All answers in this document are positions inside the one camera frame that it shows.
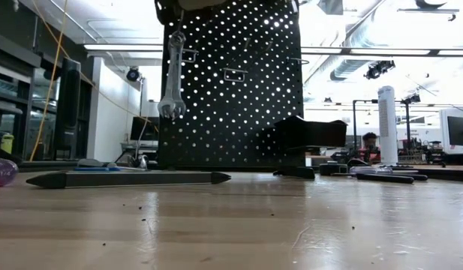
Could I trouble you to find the clear safety glasses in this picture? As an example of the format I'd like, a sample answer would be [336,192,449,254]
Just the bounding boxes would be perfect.
[116,152,149,170]

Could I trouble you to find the black aluminium table frame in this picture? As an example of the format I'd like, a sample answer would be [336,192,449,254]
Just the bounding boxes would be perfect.
[17,159,463,183]

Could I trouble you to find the black plastic parts bin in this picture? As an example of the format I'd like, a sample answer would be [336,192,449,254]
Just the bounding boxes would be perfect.
[274,115,348,149]

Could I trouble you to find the black camera on pole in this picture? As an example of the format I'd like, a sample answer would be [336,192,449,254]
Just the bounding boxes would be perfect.
[125,66,143,83]

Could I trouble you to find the chrome double-prong peg hook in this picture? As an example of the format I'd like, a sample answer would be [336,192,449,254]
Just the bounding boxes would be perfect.
[222,37,249,83]
[178,9,200,64]

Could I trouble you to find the yellow cable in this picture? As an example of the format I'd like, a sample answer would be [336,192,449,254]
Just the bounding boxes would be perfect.
[29,0,69,162]

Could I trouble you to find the red handle screwdriver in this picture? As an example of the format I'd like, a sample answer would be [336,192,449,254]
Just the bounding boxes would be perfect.
[0,158,20,188]

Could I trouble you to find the black perforated pegboard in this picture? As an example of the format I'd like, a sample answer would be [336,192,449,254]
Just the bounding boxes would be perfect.
[155,0,317,180]

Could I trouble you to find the black camera stand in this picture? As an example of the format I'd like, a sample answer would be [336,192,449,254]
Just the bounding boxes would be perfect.
[401,92,422,151]

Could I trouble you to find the black computer monitor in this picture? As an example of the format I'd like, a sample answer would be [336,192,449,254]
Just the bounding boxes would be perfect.
[446,115,463,147]
[130,115,161,142]

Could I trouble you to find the black markers on right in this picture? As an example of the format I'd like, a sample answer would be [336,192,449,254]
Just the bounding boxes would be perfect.
[330,171,429,185]

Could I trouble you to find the dark glass shelf cabinet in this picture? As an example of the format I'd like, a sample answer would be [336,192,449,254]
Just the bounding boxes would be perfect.
[0,0,93,166]

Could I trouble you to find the yellow-green container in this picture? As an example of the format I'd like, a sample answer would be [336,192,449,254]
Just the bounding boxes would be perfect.
[0,133,15,155]

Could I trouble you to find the black bent pole stand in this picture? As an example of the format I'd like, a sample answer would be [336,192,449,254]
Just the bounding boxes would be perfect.
[352,98,379,151]

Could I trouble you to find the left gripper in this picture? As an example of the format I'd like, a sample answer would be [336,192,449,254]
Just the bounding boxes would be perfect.
[155,0,179,26]

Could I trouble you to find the blue handle scissors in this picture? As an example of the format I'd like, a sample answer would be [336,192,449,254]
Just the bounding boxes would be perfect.
[73,166,122,173]

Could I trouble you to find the person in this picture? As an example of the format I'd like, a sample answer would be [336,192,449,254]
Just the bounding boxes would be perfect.
[360,131,380,163]

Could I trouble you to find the blue clear handle screwdriver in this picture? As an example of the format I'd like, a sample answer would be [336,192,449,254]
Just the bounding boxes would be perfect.
[349,165,419,176]

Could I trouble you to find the ceiling strip light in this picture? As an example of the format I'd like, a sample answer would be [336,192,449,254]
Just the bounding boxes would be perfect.
[300,46,463,57]
[83,43,164,53]

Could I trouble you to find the black ceiling fixture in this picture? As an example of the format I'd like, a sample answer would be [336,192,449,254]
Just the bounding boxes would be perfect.
[364,59,396,80]

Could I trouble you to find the black torpedo spirit level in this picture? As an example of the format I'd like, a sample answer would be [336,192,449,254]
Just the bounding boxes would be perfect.
[26,170,232,190]

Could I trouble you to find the ribbed ventilation duct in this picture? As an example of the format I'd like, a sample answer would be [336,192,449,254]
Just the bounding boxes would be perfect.
[330,58,367,82]

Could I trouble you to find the black tall speaker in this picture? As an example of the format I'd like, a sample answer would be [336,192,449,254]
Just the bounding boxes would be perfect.
[53,58,82,161]

